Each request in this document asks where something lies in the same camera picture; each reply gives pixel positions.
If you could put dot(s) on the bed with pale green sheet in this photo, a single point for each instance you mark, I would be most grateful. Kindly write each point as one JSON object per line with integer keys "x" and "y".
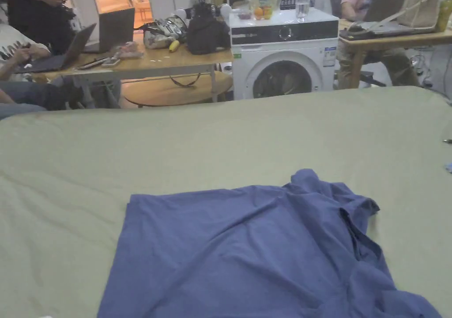
{"x": 212, "y": 145}

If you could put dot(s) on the white washing machine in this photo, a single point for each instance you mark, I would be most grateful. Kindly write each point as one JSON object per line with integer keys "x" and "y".
{"x": 286, "y": 60}

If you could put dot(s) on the dark blue shirt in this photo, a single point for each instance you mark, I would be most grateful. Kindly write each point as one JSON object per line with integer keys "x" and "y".
{"x": 226, "y": 254}

